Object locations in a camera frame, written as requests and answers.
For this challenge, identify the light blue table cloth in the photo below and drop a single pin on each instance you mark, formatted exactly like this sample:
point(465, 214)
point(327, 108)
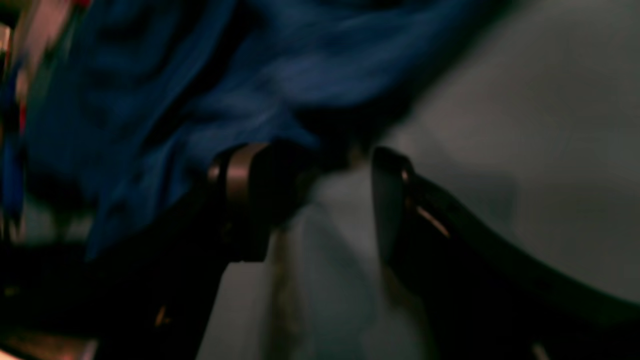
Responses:
point(532, 123)

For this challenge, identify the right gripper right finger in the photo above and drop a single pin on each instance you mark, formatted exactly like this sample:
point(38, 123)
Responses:
point(484, 298)

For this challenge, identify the blue t-shirt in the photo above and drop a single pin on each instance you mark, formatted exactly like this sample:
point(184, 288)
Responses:
point(151, 91)

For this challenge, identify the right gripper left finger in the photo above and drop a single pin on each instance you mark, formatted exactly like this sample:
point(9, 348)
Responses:
point(150, 297)

